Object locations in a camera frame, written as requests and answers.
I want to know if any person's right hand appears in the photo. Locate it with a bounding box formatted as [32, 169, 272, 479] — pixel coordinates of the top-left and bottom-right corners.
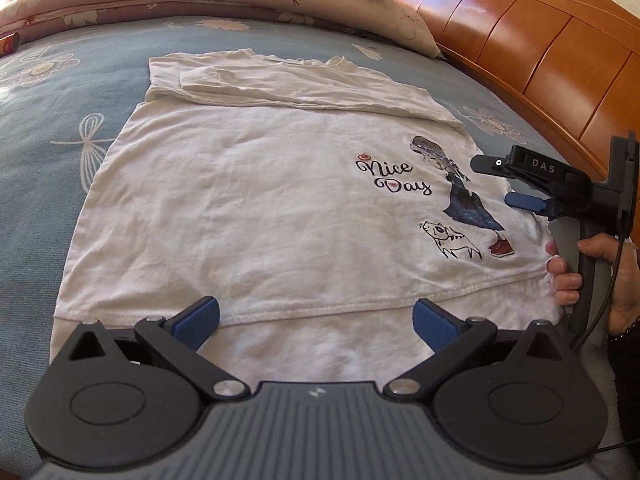
[545, 236, 640, 334]

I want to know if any pink floral folded quilt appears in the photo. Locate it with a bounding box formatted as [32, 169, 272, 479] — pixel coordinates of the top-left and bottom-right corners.
[0, 0, 441, 59]

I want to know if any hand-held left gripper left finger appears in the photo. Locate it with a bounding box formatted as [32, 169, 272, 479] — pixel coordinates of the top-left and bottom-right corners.
[65, 296, 251, 402]

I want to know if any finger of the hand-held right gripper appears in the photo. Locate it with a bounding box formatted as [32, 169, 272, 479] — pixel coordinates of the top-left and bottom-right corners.
[504, 190, 556, 214]
[470, 154, 513, 177]

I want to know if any wooden headboard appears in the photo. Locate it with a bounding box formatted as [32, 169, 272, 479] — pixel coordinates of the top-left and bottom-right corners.
[395, 0, 640, 196]

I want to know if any white printed long-sleeve shirt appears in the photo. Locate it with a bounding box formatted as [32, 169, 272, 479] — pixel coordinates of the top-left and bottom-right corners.
[50, 49, 566, 386]

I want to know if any person's right forearm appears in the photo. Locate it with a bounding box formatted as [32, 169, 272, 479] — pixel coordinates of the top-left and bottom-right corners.
[606, 317, 640, 461]

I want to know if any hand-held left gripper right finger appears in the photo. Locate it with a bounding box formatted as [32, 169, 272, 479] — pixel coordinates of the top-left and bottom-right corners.
[385, 297, 563, 397]

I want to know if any blue floral bed sheet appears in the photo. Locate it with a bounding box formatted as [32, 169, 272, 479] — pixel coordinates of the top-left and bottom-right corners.
[0, 17, 571, 461]

